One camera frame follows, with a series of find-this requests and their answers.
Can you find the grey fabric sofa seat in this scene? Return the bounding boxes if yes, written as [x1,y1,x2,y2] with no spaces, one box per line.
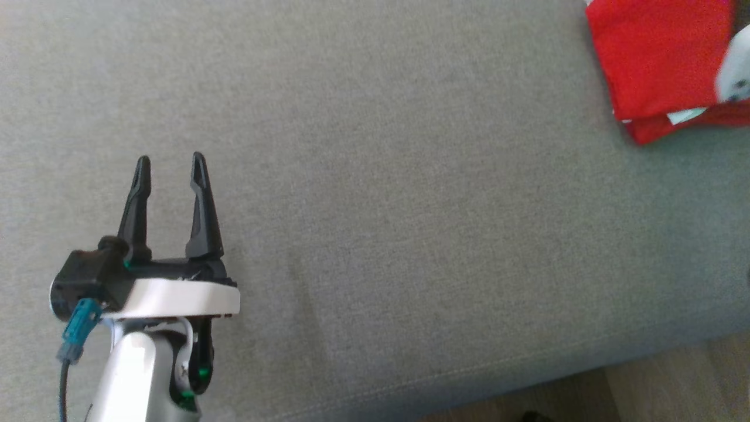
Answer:
[0,0,750,422]

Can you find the red basketball jersey white trim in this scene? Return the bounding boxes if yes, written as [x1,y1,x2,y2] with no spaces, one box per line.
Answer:
[585,0,750,146]

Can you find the left black cable blue plug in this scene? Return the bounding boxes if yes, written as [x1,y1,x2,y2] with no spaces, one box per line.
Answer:
[56,298,102,422]

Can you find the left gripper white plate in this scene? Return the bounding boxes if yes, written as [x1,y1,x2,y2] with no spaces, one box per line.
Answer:
[100,152,241,321]

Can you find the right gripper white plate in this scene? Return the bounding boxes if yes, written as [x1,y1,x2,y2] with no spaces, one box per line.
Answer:
[716,23,750,105]

